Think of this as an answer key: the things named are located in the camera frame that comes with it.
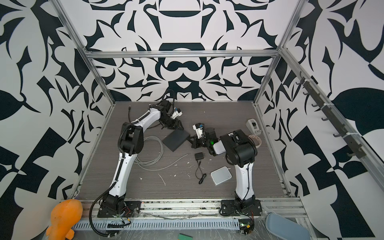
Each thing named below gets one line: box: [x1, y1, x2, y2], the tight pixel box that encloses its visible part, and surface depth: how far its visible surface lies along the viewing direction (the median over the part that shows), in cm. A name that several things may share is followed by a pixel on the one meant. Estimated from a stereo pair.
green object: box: [178, 233, 193, 240], surface depth 69 cm
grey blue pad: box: [265, 213, 311, 240], surface depth 70 cm
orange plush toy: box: [46, 199, 83, 240], surface depth 67 cm
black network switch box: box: [162, 129, 191, 152], surface depth 101 cm
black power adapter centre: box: [194, 152, 207, 185], surface depth 93 cm
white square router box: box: [210, 166, 233, 186], surface depth 85 cm
